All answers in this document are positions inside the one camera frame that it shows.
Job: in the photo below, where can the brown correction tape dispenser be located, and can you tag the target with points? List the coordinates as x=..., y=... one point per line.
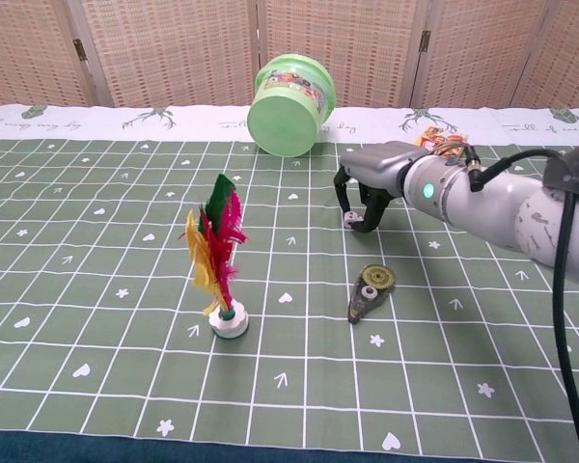
x=369, y=292

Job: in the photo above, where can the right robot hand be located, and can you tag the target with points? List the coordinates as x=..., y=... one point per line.
x=376, y=169

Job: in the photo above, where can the green plastic bucket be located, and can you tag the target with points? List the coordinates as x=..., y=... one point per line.
x=282, y=123

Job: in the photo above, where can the small white die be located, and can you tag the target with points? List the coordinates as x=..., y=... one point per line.
x=350, y=219

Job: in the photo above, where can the green grid tablecloth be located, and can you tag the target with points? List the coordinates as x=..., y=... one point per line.
x=222, y=362

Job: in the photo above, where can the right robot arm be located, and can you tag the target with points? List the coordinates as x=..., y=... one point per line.
x=492, y=207

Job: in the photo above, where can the feather shuttlecock with white base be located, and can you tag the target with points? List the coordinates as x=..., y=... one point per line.
x=217, y=251

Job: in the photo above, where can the yellow orange snack box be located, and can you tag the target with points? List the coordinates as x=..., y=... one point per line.
x=439, y=140

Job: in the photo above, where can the woven folding screen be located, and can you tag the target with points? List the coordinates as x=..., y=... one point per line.
x=173, y=48

